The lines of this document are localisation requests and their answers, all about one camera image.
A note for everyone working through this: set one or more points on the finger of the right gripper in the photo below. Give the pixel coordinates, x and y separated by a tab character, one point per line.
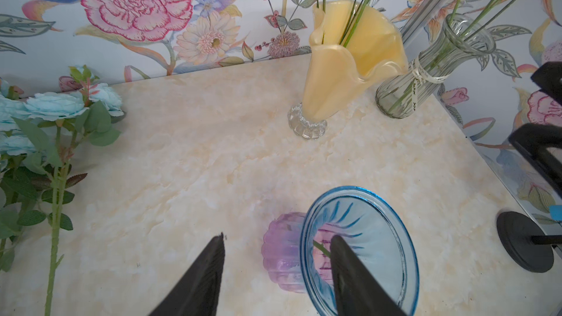
533	142

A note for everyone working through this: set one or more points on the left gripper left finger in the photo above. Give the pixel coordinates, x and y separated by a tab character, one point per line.
198	290

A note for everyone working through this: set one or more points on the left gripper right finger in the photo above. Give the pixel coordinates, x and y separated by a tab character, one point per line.
357	292

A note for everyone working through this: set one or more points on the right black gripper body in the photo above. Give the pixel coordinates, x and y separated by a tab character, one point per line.
548	79

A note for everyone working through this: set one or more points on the light blue rose stem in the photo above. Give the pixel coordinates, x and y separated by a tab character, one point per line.
39	138

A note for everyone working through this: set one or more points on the red rose stem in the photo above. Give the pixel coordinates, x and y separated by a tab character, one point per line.
319	246

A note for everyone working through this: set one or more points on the blue purple glass vase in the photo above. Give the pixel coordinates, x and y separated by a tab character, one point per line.
367	223

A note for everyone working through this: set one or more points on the clear ribbed glass vase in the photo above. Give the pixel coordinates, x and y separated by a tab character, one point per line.
460	40

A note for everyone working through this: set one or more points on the yellow ruffled glass vase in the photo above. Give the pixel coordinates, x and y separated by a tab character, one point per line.
342	69

